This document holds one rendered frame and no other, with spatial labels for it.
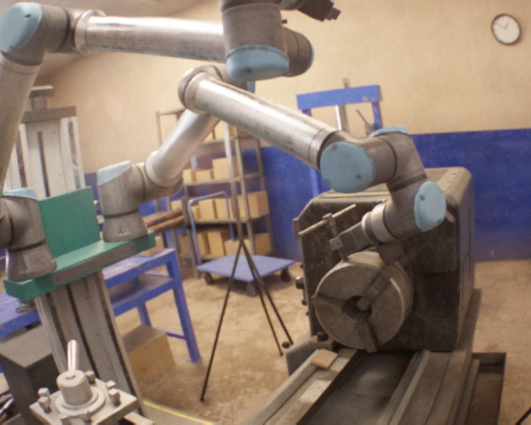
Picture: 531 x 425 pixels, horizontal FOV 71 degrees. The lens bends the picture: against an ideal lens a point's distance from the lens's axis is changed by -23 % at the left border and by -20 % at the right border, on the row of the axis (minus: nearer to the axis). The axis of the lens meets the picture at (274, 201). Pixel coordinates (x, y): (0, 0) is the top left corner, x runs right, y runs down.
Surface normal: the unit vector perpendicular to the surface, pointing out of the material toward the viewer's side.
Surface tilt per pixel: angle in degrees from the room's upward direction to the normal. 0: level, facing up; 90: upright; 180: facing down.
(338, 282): 90
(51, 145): 90
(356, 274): 90
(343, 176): 92
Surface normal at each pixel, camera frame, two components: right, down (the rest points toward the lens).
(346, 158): -0.67, 0.23
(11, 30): -0.29, 0.09
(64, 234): 0.88, -0.04
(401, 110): -0.50, 0.21
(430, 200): 0.48, -0.18
